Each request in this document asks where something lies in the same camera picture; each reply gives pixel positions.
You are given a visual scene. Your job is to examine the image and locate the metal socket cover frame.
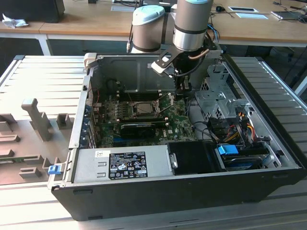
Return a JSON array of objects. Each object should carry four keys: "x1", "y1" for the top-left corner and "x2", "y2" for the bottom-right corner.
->
[{"x1": 155, "y1": 92, "x2": 175, "y2": 110}]

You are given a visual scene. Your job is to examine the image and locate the silver green CPU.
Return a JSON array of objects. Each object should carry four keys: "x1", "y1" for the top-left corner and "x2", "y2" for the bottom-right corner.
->
[{"x1": 136, "y1": 103, "x2": 155, "y2": 114}]

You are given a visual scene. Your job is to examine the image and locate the black RAM slot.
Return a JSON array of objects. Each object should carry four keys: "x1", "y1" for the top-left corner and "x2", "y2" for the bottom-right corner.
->
[
  {"x1": 121, "y1": 120, "x2": 169, "y2": 127},
  {"x1": 120, "y1": 95, "x2": 164, "y2": 100},
  {"x1": 118, "y1": 89, "x2": 163, "y2": 93},
  {"x1": 121, "y1": 117, "x2": 167, "y2": 123},
  {"x1": 119, "y1": 93, "x2": 163, "y2": 98},
  {"x1": 121, "y1": 119, "x2": 168, "y2": 125},
  {"x1": 119, "y1": 91, "x2": 163, "y2": 96},
  {"x1": 121, "y1": 116, "x2": 166, "y2": 122}
]

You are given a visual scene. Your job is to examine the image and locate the CPU socket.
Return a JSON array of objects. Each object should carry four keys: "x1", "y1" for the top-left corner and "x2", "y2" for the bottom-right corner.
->
[{"x1": 127, "y1": 99, "x2": 164, "y2": 118}]

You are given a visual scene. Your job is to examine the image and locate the silver metal disk bay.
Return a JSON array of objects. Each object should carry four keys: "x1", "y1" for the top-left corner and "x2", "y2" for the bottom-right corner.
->
[{"x1": 194, "y1": 90, "x2": 251, "y2": 122}]

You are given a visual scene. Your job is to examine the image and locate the green motherboard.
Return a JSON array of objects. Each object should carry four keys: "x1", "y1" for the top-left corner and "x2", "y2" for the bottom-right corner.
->
[{"x1": 92, "y1": 94, "x2": 201, "y2": 149}]

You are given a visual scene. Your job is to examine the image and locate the black graphics card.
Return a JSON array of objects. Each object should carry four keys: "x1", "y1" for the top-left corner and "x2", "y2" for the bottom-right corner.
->
[{"x1": 119, "y1": 122, "x2": 157, "y2": 139}]

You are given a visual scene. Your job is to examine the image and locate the wooden office desk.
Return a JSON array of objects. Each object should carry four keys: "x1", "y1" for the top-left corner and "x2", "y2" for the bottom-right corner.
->
[
  {"x1": 208, "y1": 0, "x2": 307, "y2": 96},
  {"x1": 0, "y1": 0, "x2": 178, "y2": 56}
]

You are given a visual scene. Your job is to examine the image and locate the white paper sheet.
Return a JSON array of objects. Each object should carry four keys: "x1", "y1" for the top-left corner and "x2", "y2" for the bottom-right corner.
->
[{"x1": 236, "y1": 12, "x2": 271, "y2": 20}]

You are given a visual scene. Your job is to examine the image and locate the hard disk in blue carrier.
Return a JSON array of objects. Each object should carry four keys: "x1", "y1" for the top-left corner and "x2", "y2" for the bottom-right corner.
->
[{"x1": 217, "y1": 143, "x2": 271, "y2": 171}]

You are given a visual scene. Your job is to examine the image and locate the silver power supply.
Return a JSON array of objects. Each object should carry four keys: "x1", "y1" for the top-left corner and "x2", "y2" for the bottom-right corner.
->
[{"x1": 71, "y1": 144, "x2": 174, "y2": 184}]

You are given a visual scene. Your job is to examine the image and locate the black open PC case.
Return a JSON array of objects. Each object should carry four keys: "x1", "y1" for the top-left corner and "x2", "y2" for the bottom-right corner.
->
[{"x1": 47, "y1": 53, "x2": 307, "y2": 222}]

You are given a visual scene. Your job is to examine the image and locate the black computer box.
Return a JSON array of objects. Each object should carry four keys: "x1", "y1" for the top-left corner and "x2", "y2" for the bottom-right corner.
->
[{"x1": 0, "y1": 0, "x2": 65, "y2": 23}]

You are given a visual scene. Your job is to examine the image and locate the blue case latch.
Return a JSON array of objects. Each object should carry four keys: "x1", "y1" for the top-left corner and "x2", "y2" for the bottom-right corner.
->
[{"x1": 47, "y1": 164, "x2": 61, "y2": 175}]

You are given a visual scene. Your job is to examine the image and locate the grey parts rack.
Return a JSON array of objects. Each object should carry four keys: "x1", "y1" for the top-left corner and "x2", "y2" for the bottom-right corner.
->
[{"x1": 0, "y1": 97, "x2": 75, "y2": 185}]

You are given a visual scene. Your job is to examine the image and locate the crumpled white paper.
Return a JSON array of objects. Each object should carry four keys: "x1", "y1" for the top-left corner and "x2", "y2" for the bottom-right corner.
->
[{"x1": 1, "y1": 13, "x2": 29, "y2": 29}]

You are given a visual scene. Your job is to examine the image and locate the green RAM stick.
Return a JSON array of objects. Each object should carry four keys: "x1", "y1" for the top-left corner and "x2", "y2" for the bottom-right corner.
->
[{"x1": 0, "y1": 156, "x2": 26, "y2": 166}]

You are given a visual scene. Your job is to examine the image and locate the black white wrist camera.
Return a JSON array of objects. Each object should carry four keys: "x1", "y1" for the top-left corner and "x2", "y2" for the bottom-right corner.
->
[{"x1": 151, "y1": 49, "x2": 179, "y2": 78}]

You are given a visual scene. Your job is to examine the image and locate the brown curved cable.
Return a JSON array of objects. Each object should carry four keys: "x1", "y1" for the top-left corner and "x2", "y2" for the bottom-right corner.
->
[{"x1": 188, "y1": 49, "x2": 210, "y2": 59}]

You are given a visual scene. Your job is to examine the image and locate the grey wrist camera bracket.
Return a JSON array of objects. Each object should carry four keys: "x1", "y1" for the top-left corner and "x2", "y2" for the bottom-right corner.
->
[{"x1": 203, "y1": 43, "x2": 223, "y2": 60}]

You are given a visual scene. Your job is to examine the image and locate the blue arm wires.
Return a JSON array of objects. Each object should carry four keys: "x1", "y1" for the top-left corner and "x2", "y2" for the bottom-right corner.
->
[{"x1": 207, "y1": 23, "x2": 219, "y2": 44}]

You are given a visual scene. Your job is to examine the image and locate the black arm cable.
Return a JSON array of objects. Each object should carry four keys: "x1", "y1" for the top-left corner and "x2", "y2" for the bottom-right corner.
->
[{"x1": 126, "y1": 23, "x2": 134, "y2": 54}]

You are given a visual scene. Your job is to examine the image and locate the grey desk cable hatch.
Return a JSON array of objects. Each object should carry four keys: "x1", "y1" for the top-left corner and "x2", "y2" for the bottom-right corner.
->
[{"x1": 110, "y1": 4, "x2": 140, "y2": 12}]

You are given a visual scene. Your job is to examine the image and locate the white desk cable hatch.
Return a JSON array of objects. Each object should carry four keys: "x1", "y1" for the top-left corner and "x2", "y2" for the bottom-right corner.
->
[{"x1": 227, "y1": 6, "x2": 260, "y2": 13}]

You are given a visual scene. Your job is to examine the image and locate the yellow red power wires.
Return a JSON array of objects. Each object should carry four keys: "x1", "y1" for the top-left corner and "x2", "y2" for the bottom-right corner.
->
[{"x1": 225, "y1": 112, "x2": 256, "y2": 143}]

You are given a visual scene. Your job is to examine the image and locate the thin red wire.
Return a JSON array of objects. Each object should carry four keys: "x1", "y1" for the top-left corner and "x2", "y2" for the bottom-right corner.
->
[{"x1": 92, "y1": 87, "x2": 101, "y2": 105}]

